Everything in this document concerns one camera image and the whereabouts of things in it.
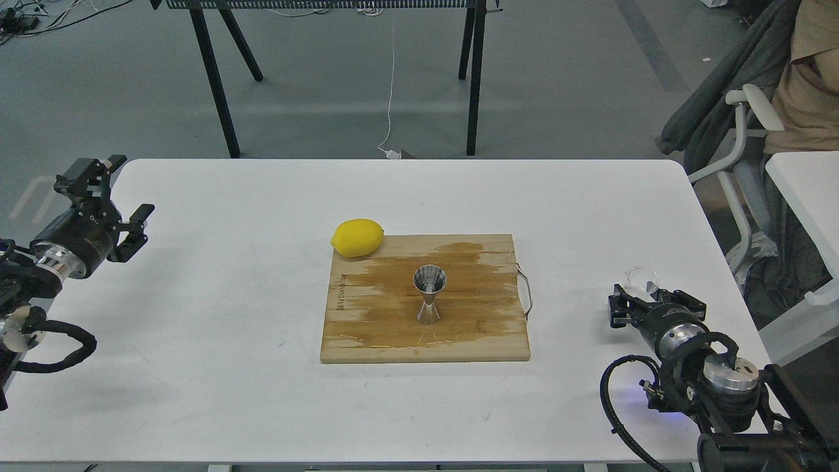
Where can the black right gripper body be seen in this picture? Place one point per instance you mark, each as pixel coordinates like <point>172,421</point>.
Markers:
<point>664,326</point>

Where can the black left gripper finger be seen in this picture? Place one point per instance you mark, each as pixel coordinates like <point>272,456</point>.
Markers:
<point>129,237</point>
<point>87,183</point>

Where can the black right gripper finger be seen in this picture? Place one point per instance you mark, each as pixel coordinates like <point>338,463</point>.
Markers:
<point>696,307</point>
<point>625,309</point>

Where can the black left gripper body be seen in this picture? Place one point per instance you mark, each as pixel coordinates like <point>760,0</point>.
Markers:
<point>77,242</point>

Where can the clear glass measuring cup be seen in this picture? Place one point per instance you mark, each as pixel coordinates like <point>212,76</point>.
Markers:
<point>641,282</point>

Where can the steel double jigger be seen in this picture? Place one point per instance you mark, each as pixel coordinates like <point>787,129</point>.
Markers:
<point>429,280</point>

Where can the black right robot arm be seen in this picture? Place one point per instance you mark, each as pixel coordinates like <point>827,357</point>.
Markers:
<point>750,418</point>

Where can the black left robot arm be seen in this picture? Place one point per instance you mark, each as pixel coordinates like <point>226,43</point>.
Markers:
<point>23,324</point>

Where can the white office chair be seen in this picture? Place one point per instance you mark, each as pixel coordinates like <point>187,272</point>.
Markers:
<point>740,175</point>

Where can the white side table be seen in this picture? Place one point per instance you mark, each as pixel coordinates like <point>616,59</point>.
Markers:
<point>809,183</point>

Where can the yellow lemon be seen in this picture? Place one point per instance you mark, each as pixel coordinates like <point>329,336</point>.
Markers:
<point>357,237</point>

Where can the seated person in tan shirt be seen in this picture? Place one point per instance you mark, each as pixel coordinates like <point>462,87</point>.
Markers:
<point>806,98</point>

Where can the wooden cutting board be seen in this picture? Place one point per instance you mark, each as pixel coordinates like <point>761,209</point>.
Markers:
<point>372,304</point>

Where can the dark grey jacket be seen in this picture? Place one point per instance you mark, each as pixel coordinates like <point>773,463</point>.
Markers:
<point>700,124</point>

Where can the black metal frame table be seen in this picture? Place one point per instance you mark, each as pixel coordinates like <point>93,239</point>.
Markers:
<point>343,60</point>

